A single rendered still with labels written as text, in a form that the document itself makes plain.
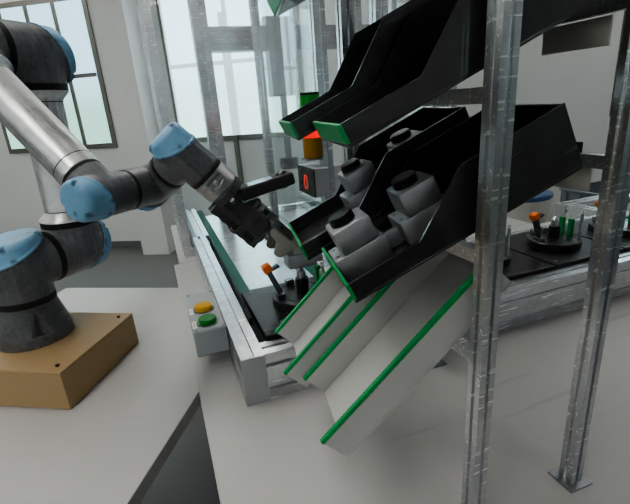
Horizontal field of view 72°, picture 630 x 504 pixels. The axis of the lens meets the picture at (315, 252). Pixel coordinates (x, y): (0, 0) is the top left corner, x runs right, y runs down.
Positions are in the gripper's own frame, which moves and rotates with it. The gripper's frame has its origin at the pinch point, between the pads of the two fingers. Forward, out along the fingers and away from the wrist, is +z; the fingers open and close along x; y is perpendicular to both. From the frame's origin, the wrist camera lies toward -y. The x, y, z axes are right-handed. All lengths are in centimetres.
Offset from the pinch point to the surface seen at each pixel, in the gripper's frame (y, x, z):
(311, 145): -20.0, -16.8, -7.5
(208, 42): -37, -105, -40
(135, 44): -42, -383, -84
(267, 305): 15.4, -1.0, 4.5
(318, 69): -33.8, -17.6, -18.3
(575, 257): -44, 11, 56
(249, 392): 27.4, 17.1, 4.4
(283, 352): 17.7, 16.7, 4.5
